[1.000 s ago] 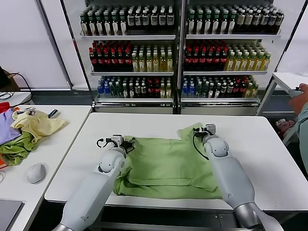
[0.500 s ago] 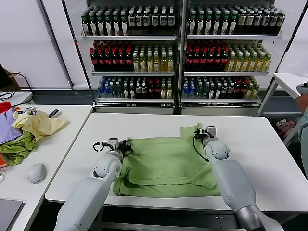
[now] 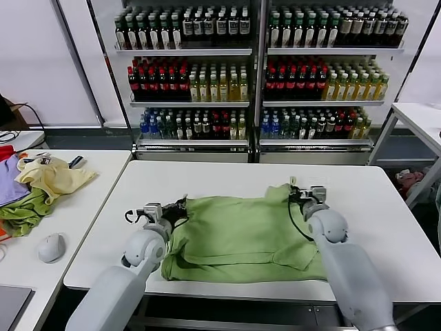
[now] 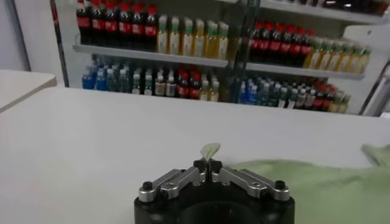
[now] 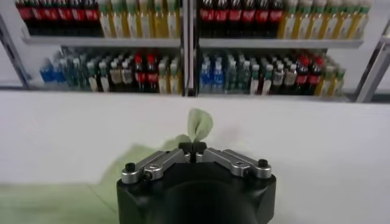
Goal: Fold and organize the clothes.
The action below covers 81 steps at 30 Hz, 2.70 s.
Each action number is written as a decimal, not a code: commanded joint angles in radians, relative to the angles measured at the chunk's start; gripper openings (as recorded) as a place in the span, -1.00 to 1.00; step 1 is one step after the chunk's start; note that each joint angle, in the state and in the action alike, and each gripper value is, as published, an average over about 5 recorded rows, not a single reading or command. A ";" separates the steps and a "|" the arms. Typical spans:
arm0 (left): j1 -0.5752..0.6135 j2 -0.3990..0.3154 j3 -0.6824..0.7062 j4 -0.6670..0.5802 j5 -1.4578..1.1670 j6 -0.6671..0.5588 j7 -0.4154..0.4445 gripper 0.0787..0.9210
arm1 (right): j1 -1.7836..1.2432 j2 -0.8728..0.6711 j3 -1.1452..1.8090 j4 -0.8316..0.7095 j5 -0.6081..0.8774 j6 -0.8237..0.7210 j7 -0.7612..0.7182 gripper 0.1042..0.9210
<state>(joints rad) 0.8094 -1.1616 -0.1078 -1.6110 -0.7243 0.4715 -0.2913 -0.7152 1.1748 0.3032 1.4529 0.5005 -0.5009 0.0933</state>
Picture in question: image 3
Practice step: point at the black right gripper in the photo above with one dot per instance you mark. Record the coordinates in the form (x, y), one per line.
(300, 197)

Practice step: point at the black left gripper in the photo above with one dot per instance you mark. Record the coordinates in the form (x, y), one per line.
(174, 214)

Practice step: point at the light green shirt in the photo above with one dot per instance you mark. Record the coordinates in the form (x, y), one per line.
(234, 234)

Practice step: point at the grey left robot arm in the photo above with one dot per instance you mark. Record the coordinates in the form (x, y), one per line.
(113, 289)

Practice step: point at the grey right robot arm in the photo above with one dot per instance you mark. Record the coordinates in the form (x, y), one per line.
(344, 269)

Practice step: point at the pink clothes pile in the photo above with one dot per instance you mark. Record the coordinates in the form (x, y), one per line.
(410, 177)

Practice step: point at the small clear green bottle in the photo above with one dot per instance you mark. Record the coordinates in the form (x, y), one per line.
(294, 129)
(285, 129)
(161, 129)
(169, 129)

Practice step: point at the small dark drink bottle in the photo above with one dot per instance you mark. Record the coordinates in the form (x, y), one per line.
(312, 130)
(179, 130)
(330, 130)
(205, 130)
(321, 130)
(303, 130)
(188, 130)
(197, 130)

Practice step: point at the small blue water bottle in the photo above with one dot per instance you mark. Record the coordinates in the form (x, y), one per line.
(265, 129)
(153, 129)
(275, 129)
(143, 129)

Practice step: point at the small red cap cola bottle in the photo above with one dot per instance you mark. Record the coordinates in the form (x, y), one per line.
(216, 130)
(348, 130)
(225, 130)
(339, 130)

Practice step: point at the blue white striped item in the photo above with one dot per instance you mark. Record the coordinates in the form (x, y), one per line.
(77, 162)

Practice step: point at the pale yellow shirt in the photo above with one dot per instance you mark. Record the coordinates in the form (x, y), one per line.
(58, 179)

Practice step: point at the grey drinks display shelf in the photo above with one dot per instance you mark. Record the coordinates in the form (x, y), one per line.
(193, 52)
(327, 51)

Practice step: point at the white side table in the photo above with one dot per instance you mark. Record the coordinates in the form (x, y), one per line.
(413, 115)

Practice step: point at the grey computer mouse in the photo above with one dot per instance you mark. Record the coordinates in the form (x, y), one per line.
(51, 248)

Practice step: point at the white printed cloth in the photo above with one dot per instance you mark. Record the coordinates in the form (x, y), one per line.
(43, 160)

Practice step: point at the green cap dark tea bottle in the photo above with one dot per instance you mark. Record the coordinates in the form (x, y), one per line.
(176, 36)
(322, 34)
(298, 34)
(274, 34)
(333, 34)
(143, 36)
(132, 36)
(286, 34)
(120, 36)
(154, 36)
(165, 36)
(310, 34)

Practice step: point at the dark bottle white square label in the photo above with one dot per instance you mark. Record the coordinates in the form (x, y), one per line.
(198, 27)
(221, 27)
(208, 27)
(187, 27)
(233, 27)
(244, 27)

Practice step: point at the dark bottle beige label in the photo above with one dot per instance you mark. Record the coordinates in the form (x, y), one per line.
(368, 27)
(391, 27)
(402, 27)
(357, 27)
(380, 27)
(345, 27)

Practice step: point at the green crumpled cloth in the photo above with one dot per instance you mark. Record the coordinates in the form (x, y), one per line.
(20, 213)

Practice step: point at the purple cloth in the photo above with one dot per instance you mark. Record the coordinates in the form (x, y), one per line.
(8, 186)

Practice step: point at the orange item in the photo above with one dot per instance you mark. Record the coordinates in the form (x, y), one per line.
(2, 234)

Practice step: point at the red cloth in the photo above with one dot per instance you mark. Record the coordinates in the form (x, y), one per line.
(6, 153)

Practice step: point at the cardboard box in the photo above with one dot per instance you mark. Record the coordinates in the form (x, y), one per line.
(10, 112)

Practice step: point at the grey laptop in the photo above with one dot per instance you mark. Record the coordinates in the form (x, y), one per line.
(13, 307)

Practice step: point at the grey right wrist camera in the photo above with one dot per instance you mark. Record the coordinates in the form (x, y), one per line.
(318, 193)

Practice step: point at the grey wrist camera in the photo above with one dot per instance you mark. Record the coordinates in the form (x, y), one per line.
(151, 210)
(318, 193)

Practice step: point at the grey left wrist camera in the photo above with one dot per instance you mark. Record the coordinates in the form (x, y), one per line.
(151, 210)

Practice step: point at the dark diagonal frame pole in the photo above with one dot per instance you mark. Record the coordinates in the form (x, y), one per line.
(81, 69)

